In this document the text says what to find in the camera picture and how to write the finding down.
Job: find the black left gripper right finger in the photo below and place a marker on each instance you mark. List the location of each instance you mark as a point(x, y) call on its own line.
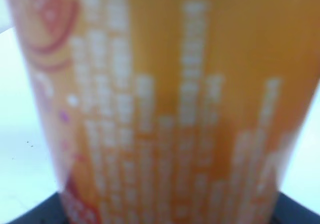
point(288, 211)

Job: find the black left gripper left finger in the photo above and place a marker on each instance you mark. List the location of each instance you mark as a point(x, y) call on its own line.
point(47, 211)

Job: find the orange drink plastic bottle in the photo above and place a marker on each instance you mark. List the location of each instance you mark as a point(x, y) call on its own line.
point(170, 111)

